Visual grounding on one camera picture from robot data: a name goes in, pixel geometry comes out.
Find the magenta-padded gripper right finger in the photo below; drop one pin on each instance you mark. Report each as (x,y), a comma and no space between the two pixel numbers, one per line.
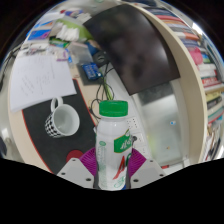
(136,161)

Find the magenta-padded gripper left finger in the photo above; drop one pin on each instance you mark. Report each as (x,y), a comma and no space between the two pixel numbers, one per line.
(88,160)

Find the white green-capped drink bottle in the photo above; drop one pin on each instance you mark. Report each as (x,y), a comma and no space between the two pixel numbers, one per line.
(111,150)

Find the flat round red coaster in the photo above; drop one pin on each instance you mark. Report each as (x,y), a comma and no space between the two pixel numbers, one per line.
(74,156)

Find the black white diamond-pattern mug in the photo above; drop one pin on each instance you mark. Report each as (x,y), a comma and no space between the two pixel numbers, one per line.
(65,121)

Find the black red-edged desk mat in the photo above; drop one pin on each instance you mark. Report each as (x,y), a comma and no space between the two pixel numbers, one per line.
(40,143)

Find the beige shelf with books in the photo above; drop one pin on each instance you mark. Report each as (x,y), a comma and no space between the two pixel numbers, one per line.
(195,100)

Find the small blue electronic device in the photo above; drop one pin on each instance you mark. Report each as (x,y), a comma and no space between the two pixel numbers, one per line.
(91,71)

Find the open white notebook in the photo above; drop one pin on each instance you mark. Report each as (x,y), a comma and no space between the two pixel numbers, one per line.
(40,80)

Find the clear plastic box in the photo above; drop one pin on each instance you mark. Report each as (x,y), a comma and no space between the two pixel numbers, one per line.
(80,53)

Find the black computer monitor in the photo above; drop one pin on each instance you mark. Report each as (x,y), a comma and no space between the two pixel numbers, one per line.
(136,46)

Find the white crumpled cloth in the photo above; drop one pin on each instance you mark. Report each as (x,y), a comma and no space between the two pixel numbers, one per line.
(68,33)

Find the blue tissue box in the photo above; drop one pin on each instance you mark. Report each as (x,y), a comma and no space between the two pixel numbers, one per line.
(40,33)

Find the white wall power sockets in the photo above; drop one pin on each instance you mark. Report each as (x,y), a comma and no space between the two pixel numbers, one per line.
(136,133)

